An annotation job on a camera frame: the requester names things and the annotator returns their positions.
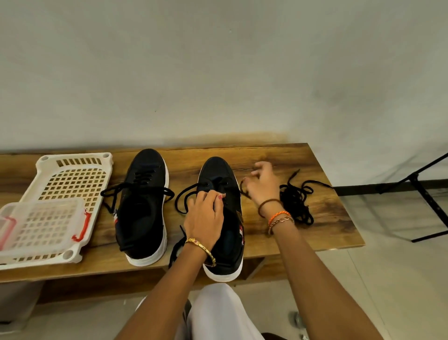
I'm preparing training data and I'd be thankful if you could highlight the person's left hand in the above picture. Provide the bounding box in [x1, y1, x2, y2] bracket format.
[182, 188, 227, 248]

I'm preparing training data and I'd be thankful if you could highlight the person's right hand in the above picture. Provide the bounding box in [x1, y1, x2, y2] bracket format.
[239, 160, 283, 208]

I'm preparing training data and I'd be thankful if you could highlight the black shoelace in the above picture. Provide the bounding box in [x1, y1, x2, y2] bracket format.
[279, 167, 337, 228]
[279, 181, 316, 228]

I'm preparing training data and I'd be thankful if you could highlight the black sneaker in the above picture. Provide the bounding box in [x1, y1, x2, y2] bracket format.
[169, 155, 246, 284]
[112, 147, 171, 269]

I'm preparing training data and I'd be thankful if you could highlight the person's right forearm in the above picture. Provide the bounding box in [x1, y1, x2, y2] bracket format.
[260, 205, 385, 340]

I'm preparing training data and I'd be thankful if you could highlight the person's left forearm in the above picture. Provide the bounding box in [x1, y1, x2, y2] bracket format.
[115, 241, 215, 340]

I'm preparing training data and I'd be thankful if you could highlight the white plastic lattice basket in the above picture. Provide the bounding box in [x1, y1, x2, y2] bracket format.
[0, 151, 115, 272]

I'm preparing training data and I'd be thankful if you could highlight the grey slipper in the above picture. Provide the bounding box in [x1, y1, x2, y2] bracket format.
[290, 310, 309, 334]

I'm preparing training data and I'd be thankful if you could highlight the black tripod stand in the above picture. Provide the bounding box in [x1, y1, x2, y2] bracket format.
[381, 151, 448, 245]

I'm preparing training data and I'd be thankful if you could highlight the white box under table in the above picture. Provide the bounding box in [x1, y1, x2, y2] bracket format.
[0, 279, 45, 324]

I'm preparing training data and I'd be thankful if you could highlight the gold bracelet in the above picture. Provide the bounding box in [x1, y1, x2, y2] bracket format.
[183, 236, 218, 269]

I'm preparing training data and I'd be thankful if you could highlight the orange braided bracelet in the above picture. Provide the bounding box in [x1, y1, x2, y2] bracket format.
[265, 209, 297, 238]

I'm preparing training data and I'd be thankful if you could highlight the clear container with red handles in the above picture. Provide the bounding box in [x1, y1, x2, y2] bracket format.
[0, 196, 94, 262]

